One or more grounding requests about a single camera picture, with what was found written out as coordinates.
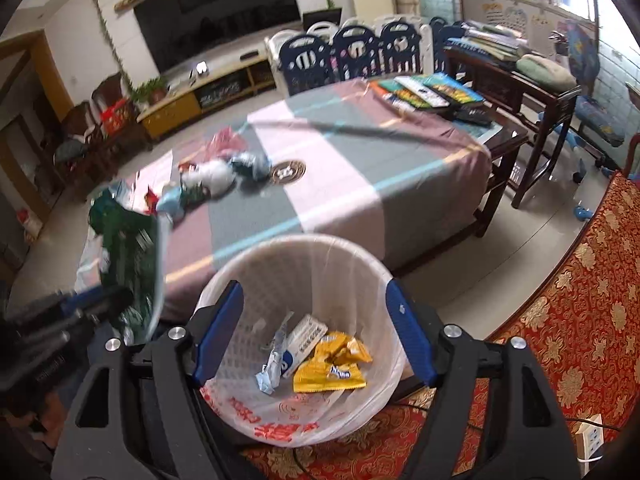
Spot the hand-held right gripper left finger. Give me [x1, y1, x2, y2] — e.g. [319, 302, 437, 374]
[50, 280, 261, 480]

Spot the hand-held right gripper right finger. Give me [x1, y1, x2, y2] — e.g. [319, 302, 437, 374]
[384, 278, 581, 480]

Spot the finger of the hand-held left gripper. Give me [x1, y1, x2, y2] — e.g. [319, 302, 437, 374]
[10, 312, 98, 361]
[2, 285, 135, 328]

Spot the green snack packet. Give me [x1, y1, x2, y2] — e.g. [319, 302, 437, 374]
[89, 190, 173, 343]

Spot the white plastic wastebasket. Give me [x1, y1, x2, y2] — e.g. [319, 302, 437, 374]
[195, 234, 413, 448]

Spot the white red-printed bin liner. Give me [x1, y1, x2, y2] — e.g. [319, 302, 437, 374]
[196, 235, 413, 448]

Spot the pink plastic bag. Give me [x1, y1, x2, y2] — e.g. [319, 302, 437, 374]
[202, 127, 251, 161]

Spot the white blue crumpled wrapper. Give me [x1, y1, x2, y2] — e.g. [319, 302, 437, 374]
[256, 312, 296, 395]

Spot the yellow snack packet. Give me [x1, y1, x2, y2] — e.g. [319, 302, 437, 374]
[292, 330, 373, 393]

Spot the white flat packet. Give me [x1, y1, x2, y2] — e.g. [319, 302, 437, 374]
[280, 314, 328, 378]

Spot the red white bag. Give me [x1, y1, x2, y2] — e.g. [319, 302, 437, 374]
[17, 210, 43, 238]

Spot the light blue wrapper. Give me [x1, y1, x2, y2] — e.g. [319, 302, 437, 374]
[156, 185, 188, 223]

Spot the dark cloth bag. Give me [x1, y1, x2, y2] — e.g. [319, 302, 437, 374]
[54, 139, 88, 163]

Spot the red patterned sofa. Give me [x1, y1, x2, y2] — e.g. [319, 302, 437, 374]
[240, 172, 640, 480]

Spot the blue white snack wrapper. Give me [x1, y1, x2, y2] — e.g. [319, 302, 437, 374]
[230, 150, 273, 181]

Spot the checked tablecloth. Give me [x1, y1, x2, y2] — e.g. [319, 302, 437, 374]
[75, 77, 493, 323]

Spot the dark wooden chair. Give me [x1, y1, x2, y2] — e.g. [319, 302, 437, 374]
[54, 102, 108, 196]
[90, 72, 151, 151]

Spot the red gift box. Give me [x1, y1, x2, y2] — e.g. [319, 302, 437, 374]
[100, 99, 132, 133]

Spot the yellow wooden television cabinet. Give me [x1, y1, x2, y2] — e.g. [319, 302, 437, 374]
[137, 50, 278, 141]

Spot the white power strip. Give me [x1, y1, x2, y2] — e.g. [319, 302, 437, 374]
[575, 414, 606, 463]

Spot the potted green plant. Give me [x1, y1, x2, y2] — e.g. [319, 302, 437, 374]
[132, 76, 171, 106]

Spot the black remote control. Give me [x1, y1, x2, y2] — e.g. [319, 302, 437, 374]
[452, 107, 493, 126]

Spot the white remote control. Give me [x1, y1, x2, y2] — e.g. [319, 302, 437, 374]
[395, 76, 451, 108]

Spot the row of picture books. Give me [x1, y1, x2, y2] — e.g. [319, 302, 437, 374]
[370, 72, 486, 111]

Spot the dark wooden side table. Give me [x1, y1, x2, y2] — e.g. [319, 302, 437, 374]
[442, 42, 583, 211]

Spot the blue white playpen fence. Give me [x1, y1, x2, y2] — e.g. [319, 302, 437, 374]
[265, 16, 466, 96]

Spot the green cushion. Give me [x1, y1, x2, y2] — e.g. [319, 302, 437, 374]
[515, 54, 578, 92]

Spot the pile of books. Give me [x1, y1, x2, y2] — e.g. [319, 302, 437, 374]
[447, 20, 531, 63]

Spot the black television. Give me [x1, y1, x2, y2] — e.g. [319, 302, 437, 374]
[134, 0, 302, 75]

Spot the black monitor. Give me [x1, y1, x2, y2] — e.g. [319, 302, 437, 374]
[302, 7, 343, 31]

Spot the black cable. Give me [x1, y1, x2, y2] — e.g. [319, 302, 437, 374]
[562, 416, 622, 432]

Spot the wall chart poster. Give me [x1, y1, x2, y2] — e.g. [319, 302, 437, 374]
[480, 0, 531, 36]

